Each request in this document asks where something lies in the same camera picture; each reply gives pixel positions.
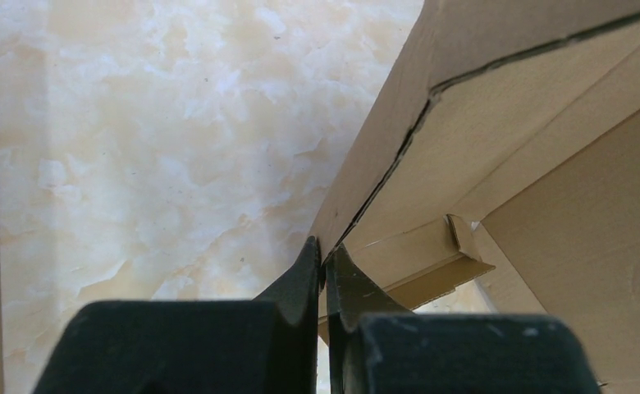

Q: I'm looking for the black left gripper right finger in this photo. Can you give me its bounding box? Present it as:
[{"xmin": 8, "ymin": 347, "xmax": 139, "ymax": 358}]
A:
[{"xmin": 326, "ymin": 247, "xmax": 600, "ymax": 393}]

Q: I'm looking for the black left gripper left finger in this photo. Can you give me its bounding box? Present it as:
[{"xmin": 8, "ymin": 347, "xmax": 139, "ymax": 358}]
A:
[{"xmin": 35, "ymin": 237, "xmax": 321, "ymax": 393}]

